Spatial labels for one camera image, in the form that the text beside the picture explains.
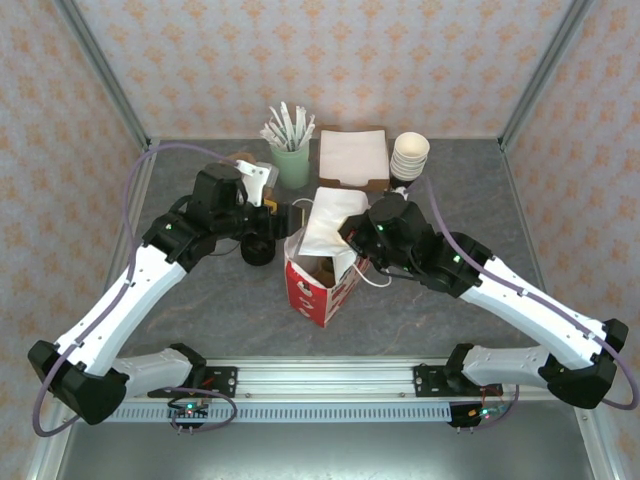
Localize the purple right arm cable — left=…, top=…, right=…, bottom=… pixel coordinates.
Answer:
left=422, top=177, right=632, bottom=412

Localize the pale green holder cup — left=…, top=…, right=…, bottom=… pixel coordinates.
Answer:
left=269, top=141, right=311, bottom=190

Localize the red and white paper bag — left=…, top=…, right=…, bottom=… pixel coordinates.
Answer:
left=283, top=186, right=394, bottom=330

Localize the small circuit board with LEDs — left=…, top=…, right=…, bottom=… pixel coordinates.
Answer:
left=167, top=397, right=211, bottom=421
left=467, top=402, right=504, bottom=421

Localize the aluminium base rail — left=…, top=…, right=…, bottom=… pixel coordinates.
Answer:
left=204, top=357, right=451, bottom=401

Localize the white slotted cable duct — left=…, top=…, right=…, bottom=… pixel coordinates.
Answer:
left=122, top=403, right=454, bottom=425

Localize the white wrapped stir stick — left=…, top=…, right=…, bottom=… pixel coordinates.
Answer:
left=298, top=115, right=317, bottom=150
left=293, top=104, right=308, bottom=150
left=259, top=127, right=287, bottom=152
left=278, top=101, right=297, bottom=150
left=267, top=104, right=291, bottom=150

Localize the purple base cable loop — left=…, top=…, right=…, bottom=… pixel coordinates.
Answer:
left=168, top=388, right=240, bottom=435
left=452, top=385, right=521, bottom=431

